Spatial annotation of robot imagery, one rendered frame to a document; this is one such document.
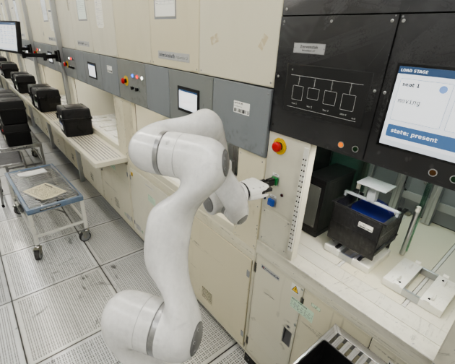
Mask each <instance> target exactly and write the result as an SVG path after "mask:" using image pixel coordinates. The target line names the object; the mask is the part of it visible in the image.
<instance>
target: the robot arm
mask: <svg viewBox="0 0 455 364"><path fill-rule="evenodd" d="M128 151H129V157H130V160H131V161H132V162H133V164H134V165H135V166H136V167H138V169H140V170H143V171H145V172H148V173H153V174H157V175H161V176H168V177H173V178H179V179H180V182H181V183H180V186H179V188H178V190H177V191H176V192H175V193H174V194H172V195H170V196H169V197H167V198H166V199H163V200H162V201H161V202H159V203H158V204H157V205H155V206H154V207H153V208H152V210H151V211H150V214H149V216H148V219H147V225H146V230H145V237H144V262H145V265H146V268H147V271H148V273H149V275H150V276H151V278H152V279H153V281H154V282H155V284H156V285H157V287H158V288H159V290H160V292H161V294H162V297H160V296H156V295H152V294H149V293H147V292H142V291H138V290H123V291H120V292H118V293H116V294H115V295H114V296H113V297H112V298H111V299H110V300H109V301H108V302H107V304H106V305H105V307H104V310H103V313H102V317H101V331H102V334H103V338H104V340H105V343H106V344H107V346H108V347H109V349H110V351H111V352H112V353H113V354H114V355H115V356H116V358H117V359H118V360H119V361H120V362H121V363H122V364H182V363H184V362H186V361H187V360H190V359H191V358H192V357H193V356H194V355H195V353H196V352H197V350H198V349H199V345H200V344H201V340H202V337H203V322H202V314H201V311H200V308H199V304H198V302H197V299H196V296H195V293H194V289H193V287H192V284H191V280H190V276H189V244H190V238H191V229H192V225H193V221H194V216H195V214H196V212H197V210H198V208H199V207H200V206H201V205H202V204H203V206H204V209H205V210H206V212H207V213H208V214H210V215H215V214H218V213H222V214H224V216H226V218H227V219H228V220H229V221H230V222H231V223H233V224H234V225H241V224H243V223H244V222H245V221H246V220H247V218H248V212H249V210H248V201H253V200H257V199H261V198H264V197H266V196H268V195H269V194H268V193H266V192H270V191H272V187H271V186H273V185H274V180H275V178H273V177H271V178H267V179H266V180H265V179H261V180H258V179H256V178H247V179H246V180H243V181H241V182H238V179H237V178H236V177H235V175H234V174H233V172H232V170H231V168H230V158H229V154H228V146H227V142H226V137H225V130H224V126H223V123H222V120H221V119H220V117H219V116H218V115H217V114H216V113H215V112H214V111H212V110H210V109H201V110H198V111H196V112H194V113H192V114H189V115H187V116H183V117H179V118H171V119H166V120H162V121H157V122H154V123H151V124H149V125H147V126H145V127H143V128H142V129H140V130H138V132H137V133H135V135H133V137H132V138H131V140H130V142H129V146H128Z"/></svg>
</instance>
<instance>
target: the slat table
mask: <svg viewBox="0 0 455 364"><path fill-rule="evenodd" d="M323 339H325V340H326V341H328V342H329V343H330V344H331V345H333V346H334V347H335V348H337V347H338V346H339V345H340V344H341V343H343V344H344V345H343V346H342V347H341V348H340V349H339V351H340V352H341V353H342V354H343V355H344V354H345V353H346V352H347V351H348V350H349V349H351V350H352V352H351V353H350V354H349V355H348V356H347V358H348V359H349V360H351V361H353V360H354V359H355V357H356V356H357V355H359V356H360V358H359V359H358V360H357V361H356V363H355V364H364V363H365V362H367V363H368V364H388V363H386V362H385V361H384V360H382V359H381V358H380V357H379V356H377V355H376V354H375V353H373V352H372V351H370V350H369V349H368V348H367V347H366V346H364V345H363V344H361V343H360V342H359V341H357V340H356V339H355V338H354V337H352V336H351V335H350V334H348V333H347V332H346V331H345V330H344V329H342V328H341V327H339V326H338V325H336V324H335V325H333V326H332V327H331V328H330V329H329V330H328V331H327V332H326V333H325V334H324V335H323V336H321V337H320V338H319V339H318V340H317V341H316V342H315V343H314V344H313V345H312V346H311V347H309V348H308V349H307V350H306V351H305V352H304V353H303V354H302V355H301V356H300V357H299V358H298V359H297V360H296V361H295V362H294V363H293V364H296V363H297V362H298V361H299V360H300V359H301V358H302V357H303V356H305V355H306V354H307V353H308V352H309V351H310V350H311V349H313V348H314V347H315V346H316V345H317V344H318V343H319V342H320V341H321V340H323Z"/></svg>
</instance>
